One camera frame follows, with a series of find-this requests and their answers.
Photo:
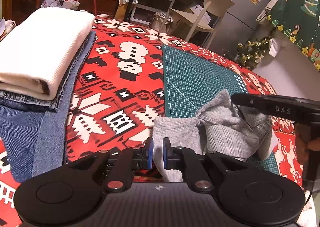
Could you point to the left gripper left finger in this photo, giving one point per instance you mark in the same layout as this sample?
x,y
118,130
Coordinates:
x,y
72,192

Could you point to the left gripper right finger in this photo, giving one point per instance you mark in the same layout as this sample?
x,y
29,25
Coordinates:
x,y
244,192

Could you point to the grey polo shirt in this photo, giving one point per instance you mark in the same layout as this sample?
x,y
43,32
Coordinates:
x,y
219,125

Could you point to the person right hand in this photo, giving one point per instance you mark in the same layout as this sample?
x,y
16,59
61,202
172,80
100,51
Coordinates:
x,y
303,148

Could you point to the folded blue jeans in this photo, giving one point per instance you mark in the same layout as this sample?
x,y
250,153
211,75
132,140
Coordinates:
x,y
33,131

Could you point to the small christmas tree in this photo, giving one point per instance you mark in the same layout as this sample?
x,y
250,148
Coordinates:
x,y
250,54

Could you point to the red christmas pattern blanket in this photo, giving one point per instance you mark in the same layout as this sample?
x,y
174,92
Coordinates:
x,y
120,89

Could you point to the green cutting mat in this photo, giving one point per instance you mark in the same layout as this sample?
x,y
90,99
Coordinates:
x,y
190,82

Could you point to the beige plastic chair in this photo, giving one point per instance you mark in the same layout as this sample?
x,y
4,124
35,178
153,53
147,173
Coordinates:
x,y
217,8

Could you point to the grey refrigerator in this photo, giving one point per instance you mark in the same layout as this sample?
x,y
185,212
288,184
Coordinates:
x,y
237,25

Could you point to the folded white towel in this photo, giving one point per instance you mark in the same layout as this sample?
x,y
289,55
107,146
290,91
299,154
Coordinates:
x,y
37,53

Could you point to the green christmas wall banner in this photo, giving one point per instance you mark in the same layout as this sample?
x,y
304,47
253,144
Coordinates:
x,y
298,20

